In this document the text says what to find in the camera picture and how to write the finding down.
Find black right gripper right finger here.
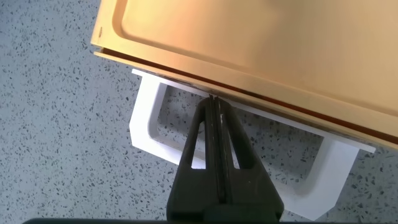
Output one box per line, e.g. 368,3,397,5
214,96,285,222

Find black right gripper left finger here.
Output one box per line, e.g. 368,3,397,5
166,94,226,222

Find yellow drawer with white handle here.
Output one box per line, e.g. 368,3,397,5
93,49,398,221

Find yellow drawer case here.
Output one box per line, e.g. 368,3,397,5
91,0,398,139

